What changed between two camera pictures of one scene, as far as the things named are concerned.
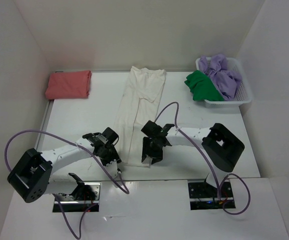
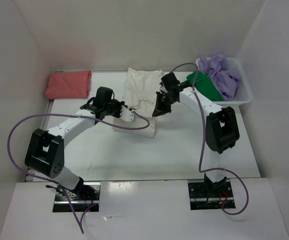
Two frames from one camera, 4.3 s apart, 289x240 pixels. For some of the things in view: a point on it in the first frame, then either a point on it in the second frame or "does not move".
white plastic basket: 243,94 does not move
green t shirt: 202,87 does not move
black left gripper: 115,155 -> 119,103
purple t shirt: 225,81 does not move
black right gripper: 157,156 -> 160,109
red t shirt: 65,85 does not move
